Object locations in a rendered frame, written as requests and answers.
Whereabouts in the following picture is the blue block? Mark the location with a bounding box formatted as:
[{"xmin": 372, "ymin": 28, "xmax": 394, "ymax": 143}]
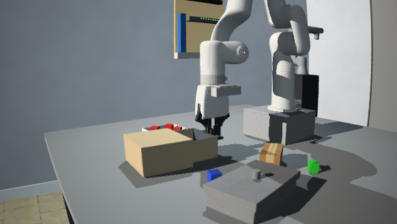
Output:
[{"xmin": 207, "ymin": 169, "xmax": 222, "ymax": 182}]

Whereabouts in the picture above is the small green block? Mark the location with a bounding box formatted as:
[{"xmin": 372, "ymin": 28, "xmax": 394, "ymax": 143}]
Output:
[{"xmin": 307, "ymin": 160, "xmax": 320, "ymax": 173}]

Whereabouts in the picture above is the brown cardboard box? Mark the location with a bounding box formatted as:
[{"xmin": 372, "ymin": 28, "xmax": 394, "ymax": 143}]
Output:
[{"xmin": 259, "ymin": 143, "xmax": 284, "ymax": 166}]

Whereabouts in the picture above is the light wooden cabinet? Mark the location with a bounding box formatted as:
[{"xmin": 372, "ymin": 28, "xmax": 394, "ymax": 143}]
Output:
[{"xmin": 123, "ymin": 128, "xmax": 224, "ymax": 177}]

